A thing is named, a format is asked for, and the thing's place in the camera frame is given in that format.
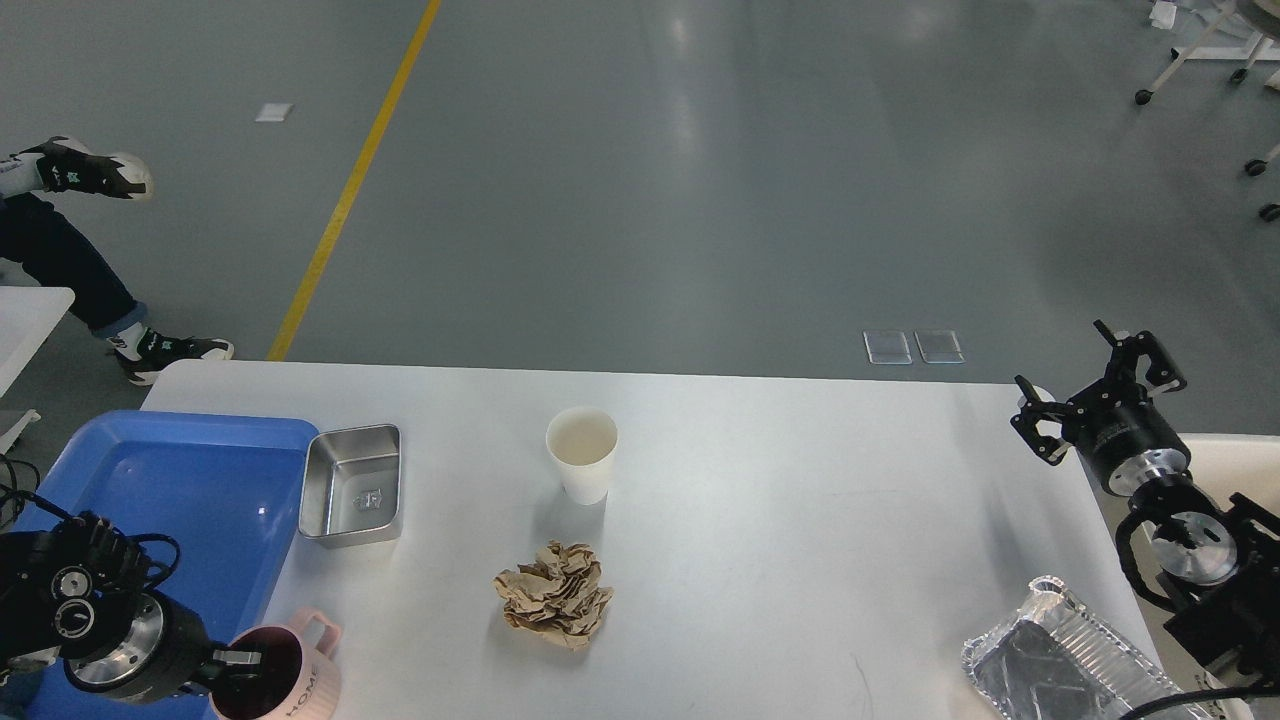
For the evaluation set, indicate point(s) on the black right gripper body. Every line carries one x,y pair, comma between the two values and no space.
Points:
1122,439

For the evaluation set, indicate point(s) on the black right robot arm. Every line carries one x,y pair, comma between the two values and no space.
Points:
1212,567

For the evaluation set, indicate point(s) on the crumpled brown paper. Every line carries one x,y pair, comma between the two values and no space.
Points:
559,597

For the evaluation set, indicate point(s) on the white plastic bin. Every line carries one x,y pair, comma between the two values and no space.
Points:
1223,465

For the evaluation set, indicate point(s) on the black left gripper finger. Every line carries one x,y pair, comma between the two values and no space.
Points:
225,659

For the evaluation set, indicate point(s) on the stainless steel rectangular tray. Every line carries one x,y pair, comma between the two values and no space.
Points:
351,487

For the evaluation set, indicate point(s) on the person in black sweater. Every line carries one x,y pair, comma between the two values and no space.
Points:
52,251

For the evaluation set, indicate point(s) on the aluminium foil tray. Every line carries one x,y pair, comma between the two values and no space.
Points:
1057,650

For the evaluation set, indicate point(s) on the white side table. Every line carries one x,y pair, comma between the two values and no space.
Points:
28,315

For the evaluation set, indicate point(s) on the blue plastic tray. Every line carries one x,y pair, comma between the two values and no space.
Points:
223,492

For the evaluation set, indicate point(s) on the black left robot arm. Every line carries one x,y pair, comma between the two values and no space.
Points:
87,596

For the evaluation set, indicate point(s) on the right floor socket cover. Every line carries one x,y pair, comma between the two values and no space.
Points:
939,347

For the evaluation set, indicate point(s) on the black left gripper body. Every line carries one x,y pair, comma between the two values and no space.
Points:
141,648

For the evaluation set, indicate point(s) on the white paper cup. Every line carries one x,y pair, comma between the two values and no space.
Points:
582,442

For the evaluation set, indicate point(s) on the left floor socket cover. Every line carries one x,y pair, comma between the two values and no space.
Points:
890,348

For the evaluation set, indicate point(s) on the floor socket cover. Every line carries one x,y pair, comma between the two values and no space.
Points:
939,347
890,348

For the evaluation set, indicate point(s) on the pink ribbed mug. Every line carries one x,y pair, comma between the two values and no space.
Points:
298,677

